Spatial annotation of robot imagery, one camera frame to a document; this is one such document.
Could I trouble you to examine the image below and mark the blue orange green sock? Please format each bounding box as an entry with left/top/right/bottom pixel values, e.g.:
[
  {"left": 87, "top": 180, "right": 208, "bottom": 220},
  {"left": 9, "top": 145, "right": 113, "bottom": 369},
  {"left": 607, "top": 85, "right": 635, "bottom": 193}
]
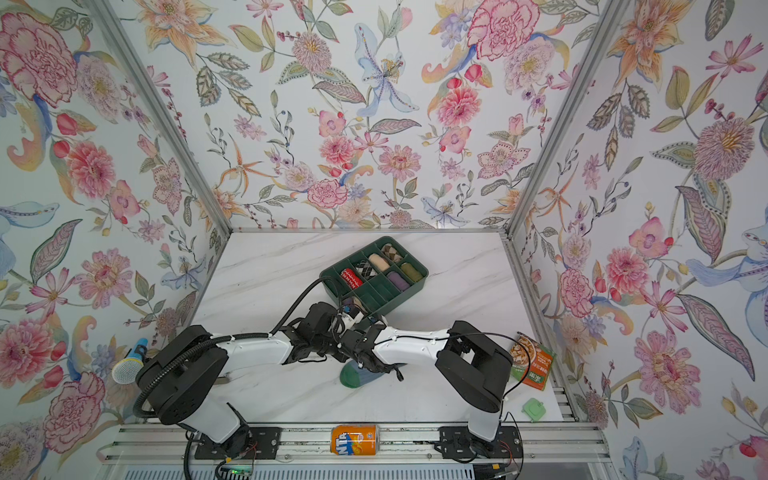
[{"left": 339, "top": 361, "right": 382, "bottom": 389}]

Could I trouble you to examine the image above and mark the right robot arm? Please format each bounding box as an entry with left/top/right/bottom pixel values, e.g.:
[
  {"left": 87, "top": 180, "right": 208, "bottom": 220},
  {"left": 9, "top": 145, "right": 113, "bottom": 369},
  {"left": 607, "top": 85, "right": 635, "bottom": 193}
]
[{"left": 339, "top": 321, "right": 514, "bottom": 443}]

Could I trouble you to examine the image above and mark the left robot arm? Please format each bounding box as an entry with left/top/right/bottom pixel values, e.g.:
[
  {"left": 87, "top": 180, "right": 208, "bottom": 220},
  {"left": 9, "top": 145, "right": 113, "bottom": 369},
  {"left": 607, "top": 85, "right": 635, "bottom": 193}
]
[{"left": 133, "top": 302, "right": 361, "bottom": 455}]

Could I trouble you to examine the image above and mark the red rolled sock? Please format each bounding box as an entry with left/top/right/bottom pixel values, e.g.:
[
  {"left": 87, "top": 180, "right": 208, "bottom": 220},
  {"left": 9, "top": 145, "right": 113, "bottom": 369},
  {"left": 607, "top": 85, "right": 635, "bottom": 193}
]
[{"left": 341, "top": 268, "right": 364, "bottom": 290}]

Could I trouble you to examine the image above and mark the green compartment organizer tray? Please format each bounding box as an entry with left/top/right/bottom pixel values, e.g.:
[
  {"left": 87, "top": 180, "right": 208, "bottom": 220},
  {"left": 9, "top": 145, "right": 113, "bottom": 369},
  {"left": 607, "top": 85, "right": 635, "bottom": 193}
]
[{"left": 319, "top": 236, "right": 430, "bottom": 317}]

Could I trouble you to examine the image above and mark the purple rolled sock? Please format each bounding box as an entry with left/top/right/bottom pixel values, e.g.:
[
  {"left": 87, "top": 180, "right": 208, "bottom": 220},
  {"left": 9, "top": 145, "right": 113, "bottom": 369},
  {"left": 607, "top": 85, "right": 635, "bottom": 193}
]
[{"left": 387, "top": 271, "right": 410, "bottom": 292}]

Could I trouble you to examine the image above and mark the checkered rolled sock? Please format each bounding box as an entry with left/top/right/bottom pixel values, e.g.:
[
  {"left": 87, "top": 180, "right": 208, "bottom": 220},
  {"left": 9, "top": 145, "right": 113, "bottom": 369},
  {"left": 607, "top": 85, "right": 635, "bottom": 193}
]
[{"left": 354, "top": 259, "right": 378, "bottom": 282}]

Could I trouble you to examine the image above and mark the beige rolled sock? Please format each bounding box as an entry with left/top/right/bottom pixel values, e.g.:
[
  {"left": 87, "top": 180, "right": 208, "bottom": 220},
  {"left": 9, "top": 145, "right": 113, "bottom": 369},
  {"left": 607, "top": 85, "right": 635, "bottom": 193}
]
[{"left": 368, "top": 254, "right": 391, "bottom": 273}]

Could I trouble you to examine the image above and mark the olive rolled sock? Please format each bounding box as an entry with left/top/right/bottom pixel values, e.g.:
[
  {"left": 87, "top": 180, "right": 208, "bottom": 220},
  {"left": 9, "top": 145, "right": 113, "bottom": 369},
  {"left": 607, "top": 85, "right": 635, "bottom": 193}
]
[{"left": 400, "top": 263, "right": 424, "bottom": 283}]

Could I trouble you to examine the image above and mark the orange soda can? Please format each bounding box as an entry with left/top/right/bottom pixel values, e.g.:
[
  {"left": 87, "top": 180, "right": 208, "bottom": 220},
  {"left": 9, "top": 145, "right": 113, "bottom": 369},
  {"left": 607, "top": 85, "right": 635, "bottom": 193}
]
[{"left": 330, "top": 424, "right": 379, "bottom": 456}]

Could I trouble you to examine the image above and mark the brown patterned rolled sock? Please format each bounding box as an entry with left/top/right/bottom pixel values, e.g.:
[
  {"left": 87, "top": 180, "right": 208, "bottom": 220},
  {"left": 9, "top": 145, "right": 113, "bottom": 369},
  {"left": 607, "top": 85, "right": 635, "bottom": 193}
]
[{"left": 380, "top": 243, "right": 403, "bottom": 264}]

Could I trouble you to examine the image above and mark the orange green snack packet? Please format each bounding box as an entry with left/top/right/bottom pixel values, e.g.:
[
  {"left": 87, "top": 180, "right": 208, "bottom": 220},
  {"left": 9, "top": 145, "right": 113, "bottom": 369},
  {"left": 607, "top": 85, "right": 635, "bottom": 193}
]
[{"left": 510, "top": 332, "right": 556, "bottom": 391}]

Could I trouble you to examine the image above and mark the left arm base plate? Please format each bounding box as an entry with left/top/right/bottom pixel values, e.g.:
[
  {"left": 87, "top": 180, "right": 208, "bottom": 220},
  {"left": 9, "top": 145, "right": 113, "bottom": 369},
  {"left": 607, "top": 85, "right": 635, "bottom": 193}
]
[{"left": 194, "top": 426, "right": 282, "bottom": 460}]

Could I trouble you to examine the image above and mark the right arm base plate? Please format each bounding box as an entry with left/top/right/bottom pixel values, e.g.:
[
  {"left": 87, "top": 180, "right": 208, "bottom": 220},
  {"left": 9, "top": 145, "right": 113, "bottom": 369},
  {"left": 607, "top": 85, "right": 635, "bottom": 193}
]
[{"left": 433, "top": 425, "right": 523, "bottom": 461}]

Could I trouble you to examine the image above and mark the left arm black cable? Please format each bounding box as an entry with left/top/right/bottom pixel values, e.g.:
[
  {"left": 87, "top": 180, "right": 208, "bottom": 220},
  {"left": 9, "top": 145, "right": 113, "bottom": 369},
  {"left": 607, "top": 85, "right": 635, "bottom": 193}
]
[{"left": 131, "top": 277, "right": 328, "bottom": 421}]

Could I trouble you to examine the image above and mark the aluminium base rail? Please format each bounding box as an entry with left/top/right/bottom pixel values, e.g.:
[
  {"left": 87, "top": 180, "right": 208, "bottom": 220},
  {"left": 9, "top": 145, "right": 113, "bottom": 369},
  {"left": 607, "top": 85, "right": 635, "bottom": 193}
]
[{"left": 97, "top": 422, "right": 610, "bottom": 466}]

